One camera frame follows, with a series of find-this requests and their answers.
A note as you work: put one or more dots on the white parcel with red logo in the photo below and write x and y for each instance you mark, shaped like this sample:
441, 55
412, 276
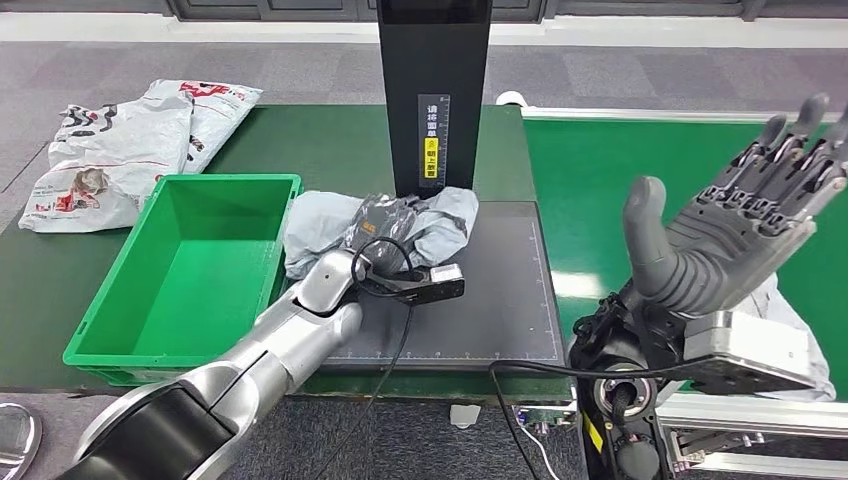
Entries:
218, 112

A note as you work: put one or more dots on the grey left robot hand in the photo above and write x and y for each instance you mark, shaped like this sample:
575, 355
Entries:
381, 228

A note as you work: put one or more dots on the white parcel with black print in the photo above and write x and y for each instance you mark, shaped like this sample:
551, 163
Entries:
112, 159

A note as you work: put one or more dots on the black scanner column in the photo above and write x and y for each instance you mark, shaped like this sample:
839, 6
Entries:
404, 66

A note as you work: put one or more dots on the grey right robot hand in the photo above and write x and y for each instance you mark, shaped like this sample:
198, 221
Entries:
715, 265

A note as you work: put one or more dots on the grey parcel with red print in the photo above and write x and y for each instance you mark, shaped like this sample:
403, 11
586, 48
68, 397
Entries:
818, 344

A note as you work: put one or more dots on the shiny chrome object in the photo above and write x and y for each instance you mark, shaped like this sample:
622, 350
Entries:
16, 437

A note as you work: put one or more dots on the white conveyor roller cap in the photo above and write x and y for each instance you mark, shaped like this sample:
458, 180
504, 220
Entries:
511, 98

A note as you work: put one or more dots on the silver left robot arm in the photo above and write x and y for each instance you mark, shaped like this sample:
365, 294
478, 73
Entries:
285, 344

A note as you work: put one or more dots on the green conveyor belt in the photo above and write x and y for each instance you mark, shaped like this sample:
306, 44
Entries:
583, 199

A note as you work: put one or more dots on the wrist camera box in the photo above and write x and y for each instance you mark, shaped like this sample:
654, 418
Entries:
430, 288
742, 351

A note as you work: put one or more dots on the small circuit board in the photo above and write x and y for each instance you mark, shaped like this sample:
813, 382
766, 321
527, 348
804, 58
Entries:
540, 417

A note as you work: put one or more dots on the white table foot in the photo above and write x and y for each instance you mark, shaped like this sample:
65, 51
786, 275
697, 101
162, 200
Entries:
465, 415

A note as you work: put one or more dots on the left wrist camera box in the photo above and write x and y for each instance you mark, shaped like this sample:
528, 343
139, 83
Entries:
430, 288

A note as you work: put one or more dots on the green plastic crate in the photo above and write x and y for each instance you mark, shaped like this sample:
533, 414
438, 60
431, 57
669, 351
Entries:
185, 278

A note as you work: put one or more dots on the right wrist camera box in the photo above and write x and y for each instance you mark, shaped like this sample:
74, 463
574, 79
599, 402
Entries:
742, 351

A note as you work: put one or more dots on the dark glass partition frame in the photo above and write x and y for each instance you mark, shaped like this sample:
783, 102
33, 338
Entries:
265, 8

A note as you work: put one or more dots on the black scanner platform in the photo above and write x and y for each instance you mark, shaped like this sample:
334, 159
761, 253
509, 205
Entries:
497, 298

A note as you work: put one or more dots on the plain grey parcel bag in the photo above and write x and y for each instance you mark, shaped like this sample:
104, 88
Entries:
318, 232

